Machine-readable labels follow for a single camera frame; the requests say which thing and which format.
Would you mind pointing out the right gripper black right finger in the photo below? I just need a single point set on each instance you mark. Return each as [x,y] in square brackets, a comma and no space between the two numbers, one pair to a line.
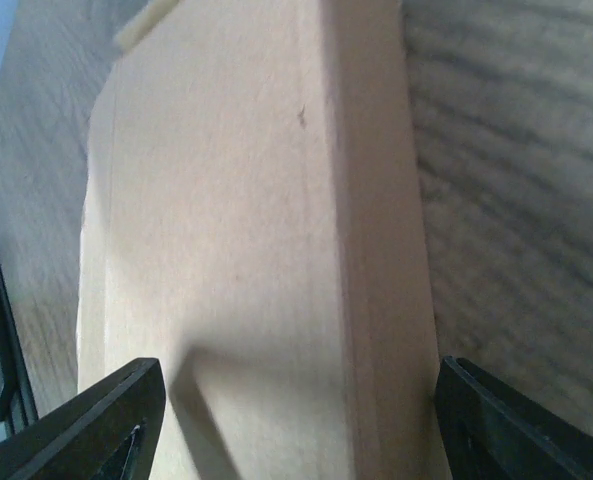
[492,431]

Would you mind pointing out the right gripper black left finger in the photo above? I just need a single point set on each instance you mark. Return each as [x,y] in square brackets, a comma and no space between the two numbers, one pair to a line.
[109,431]

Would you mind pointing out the brown cardboard box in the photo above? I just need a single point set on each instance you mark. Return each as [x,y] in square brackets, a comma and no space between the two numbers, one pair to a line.
[253,220]

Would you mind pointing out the black aluminium frame rail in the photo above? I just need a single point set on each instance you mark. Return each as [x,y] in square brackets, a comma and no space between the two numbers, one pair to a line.
[22,410]

